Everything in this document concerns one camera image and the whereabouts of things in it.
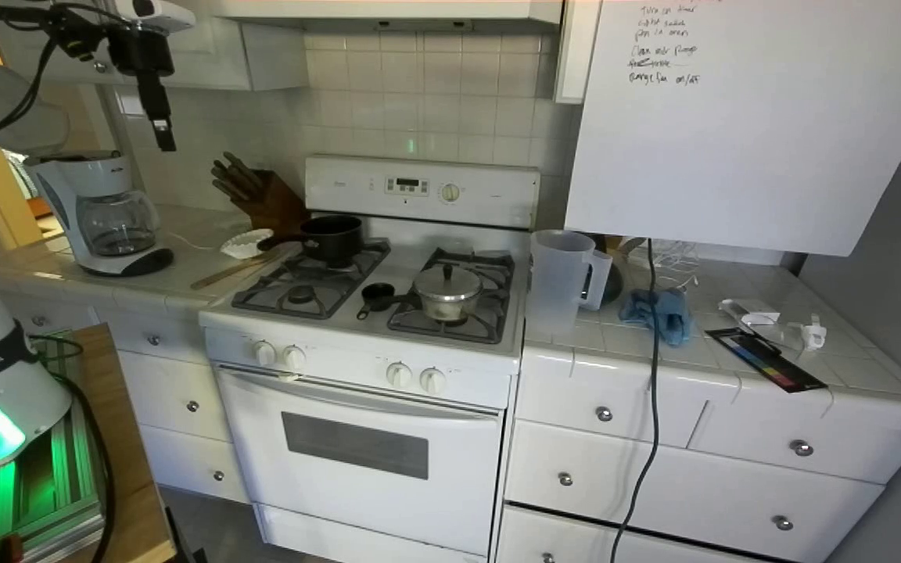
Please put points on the white cabinet drawer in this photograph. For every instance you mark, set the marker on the white cabinet drawer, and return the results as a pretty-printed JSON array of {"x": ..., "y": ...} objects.
[
  {"x": 578, "y": 393},
  {"x": 184, "y": 459},
  {"x": 702, "y": 501},
  {"x": 859, "y": 434},
  {"x": 178, "y": 335},
  {"x": 164, "y": 393},
  {"x": 565, "y": 541}
]

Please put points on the small white toaster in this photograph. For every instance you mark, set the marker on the small white toaster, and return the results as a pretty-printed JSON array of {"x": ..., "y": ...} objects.
[{"x": 599, "y": 278}]

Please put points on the round metal drawer knob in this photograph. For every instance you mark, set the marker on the round metal drawer knob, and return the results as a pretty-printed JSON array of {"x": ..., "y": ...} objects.
[
  {"x": 152, "y": 338},
  {"x": 193, "y": 404},
  {"x": 803, "y": 448},
  {"x": 605, "y": 414},
  {"x": 780, "y": 519},
  {"x": 565, "y": 478},
  {"x": 218, "y": 477}
]

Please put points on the stove clock display panel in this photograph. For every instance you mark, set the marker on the stove clock display panel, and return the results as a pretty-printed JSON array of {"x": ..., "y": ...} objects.
[{"x": 407, "y": 186}]

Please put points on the cream stove timer dial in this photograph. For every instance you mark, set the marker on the cream stove timer dial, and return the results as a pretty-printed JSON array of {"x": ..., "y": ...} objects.
[{"x": 450, "y": 192}]

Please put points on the wooden knife block with knives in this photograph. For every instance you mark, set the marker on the wooden knife block with knives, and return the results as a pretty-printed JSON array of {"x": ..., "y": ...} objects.
[{"x": 268, "y": 197}]

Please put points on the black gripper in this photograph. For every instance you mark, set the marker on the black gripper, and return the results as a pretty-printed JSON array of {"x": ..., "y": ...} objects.
[{"x": 141, "y": 50}]

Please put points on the black printed card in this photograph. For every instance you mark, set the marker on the black printed card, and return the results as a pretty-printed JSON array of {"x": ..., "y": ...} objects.
[{"x": 767, "y": 362}]

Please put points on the black cooking pot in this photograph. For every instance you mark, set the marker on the black cooking pot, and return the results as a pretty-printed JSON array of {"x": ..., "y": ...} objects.
[{"x": 333, "y": 239}]

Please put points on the white oven door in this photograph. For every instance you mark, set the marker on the white oven door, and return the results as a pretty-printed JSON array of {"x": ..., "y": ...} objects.
[{"x": 359, "y": 470}]

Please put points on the clear plastic bottle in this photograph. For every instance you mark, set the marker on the clear plastic bottle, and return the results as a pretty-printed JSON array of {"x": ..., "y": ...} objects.
[{"x": 773, "y": 326}]

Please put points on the white drip coffee maker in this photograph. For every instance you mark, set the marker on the white drip coffee maker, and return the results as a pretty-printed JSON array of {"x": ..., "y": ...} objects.
[{"x": 108, "y": 220}]

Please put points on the translucent white plastic pitcher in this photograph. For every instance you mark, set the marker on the translucent white plastic pitcher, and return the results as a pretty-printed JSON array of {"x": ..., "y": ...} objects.
[{"x": 562, "y": 275}]

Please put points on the white spoon rest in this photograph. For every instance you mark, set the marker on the white spoon rest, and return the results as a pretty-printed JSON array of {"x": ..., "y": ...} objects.
[{"x": 245, "y": 245}]

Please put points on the wooden spoon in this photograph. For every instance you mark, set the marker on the wooden spoon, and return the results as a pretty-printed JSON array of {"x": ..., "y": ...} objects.
[{"x": 227, "y": 273}]

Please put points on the white stove burner knob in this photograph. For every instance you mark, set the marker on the white stove burner knob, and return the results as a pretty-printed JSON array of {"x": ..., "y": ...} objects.
[
  {"x": 397, "y": 372},
  {"x": 264, "y": 352},
  {"x": 433, "y": 378},
  {"x": 291, "y": 357}
]

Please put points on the wooden side table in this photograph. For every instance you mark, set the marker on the wooden side table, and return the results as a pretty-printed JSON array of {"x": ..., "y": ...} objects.
[{"x": 126, "y": 470}]

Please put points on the white gas stove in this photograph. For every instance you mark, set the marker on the white gas stove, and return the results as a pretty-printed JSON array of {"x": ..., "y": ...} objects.
[{"x": 366, "y": 346}]

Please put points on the white whiteboard with writing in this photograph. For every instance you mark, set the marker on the white whiteboard with writing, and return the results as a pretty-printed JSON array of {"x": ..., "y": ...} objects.
[{"x": 752, "y": 145}]

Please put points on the steel pot with lid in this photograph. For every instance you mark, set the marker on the steel pot with lid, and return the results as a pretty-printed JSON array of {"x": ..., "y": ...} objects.
[{"x": 449, "y": 295}]

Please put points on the green lit robot stand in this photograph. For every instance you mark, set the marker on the green lit robot stand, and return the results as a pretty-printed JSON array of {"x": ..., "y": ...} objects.
[{"x": 15, "y": 488}]

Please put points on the blue cloth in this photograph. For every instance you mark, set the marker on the blue cloth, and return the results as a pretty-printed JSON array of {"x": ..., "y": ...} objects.
[{"x": 660, "y": 313}]

